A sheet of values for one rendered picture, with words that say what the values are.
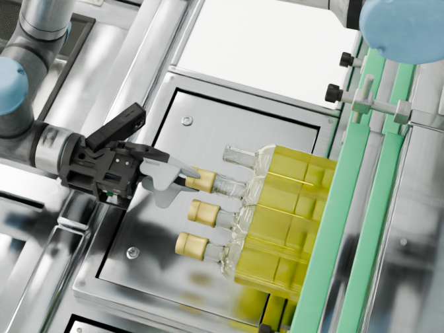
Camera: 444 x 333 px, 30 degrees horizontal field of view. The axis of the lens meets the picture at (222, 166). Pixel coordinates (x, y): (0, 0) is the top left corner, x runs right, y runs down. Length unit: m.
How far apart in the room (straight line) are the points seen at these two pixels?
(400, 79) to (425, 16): 0.58
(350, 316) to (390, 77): 0.48
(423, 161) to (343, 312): 0.25
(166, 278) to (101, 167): 0.22
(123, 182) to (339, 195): 0.33
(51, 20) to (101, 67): 0.40
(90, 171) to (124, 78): 0.33
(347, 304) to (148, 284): 0.40
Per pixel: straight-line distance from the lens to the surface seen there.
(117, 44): 1.69
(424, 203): 1.16
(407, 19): 0.84
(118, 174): 1.28
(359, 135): 1.22
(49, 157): 1.32
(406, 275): 1.10
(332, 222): 1.14
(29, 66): 1.30
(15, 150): 1.34
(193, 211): 1.26
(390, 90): 1.40
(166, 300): 1.35
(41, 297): 1.38
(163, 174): 1.28
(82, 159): 1.34
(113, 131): 1.33
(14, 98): 1.25
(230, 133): 1.51
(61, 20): 1.28
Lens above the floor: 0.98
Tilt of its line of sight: 7 degrees up
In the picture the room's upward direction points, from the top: 74 degrees counter-clockwise
